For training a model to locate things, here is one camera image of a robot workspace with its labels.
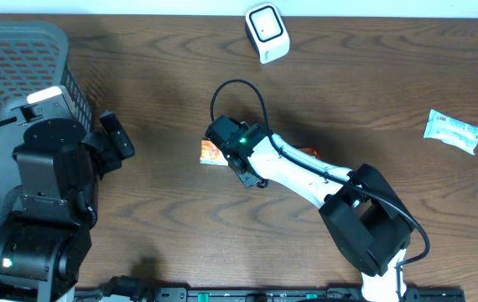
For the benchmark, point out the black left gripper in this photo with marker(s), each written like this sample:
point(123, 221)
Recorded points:
point(106, 158)

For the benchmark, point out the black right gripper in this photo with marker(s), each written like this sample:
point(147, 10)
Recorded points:
point(246, 179)

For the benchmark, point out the orange tissue packet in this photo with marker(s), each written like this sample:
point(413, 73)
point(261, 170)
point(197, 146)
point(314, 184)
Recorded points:
point(210, 154)

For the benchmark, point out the red Top chocolate bar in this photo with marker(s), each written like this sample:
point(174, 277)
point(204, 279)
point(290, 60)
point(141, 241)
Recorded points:
point(311, 152)

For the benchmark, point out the teal snack packet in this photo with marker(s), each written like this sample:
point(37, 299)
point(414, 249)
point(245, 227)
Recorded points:
point(451, 131)

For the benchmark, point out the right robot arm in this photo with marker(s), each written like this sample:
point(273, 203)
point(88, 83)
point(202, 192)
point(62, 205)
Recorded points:
point(367, 221)

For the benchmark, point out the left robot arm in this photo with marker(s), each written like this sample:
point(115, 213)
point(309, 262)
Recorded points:
point(50, 167)

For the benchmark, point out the white barcode scanner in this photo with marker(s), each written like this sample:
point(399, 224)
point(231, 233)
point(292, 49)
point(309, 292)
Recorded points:
point(267, 33)

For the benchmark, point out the grey plastic mesh basket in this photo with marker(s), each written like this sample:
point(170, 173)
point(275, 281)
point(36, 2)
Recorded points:
point(33, 57)

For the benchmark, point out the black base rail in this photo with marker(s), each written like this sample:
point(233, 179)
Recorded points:
point(128, 289)

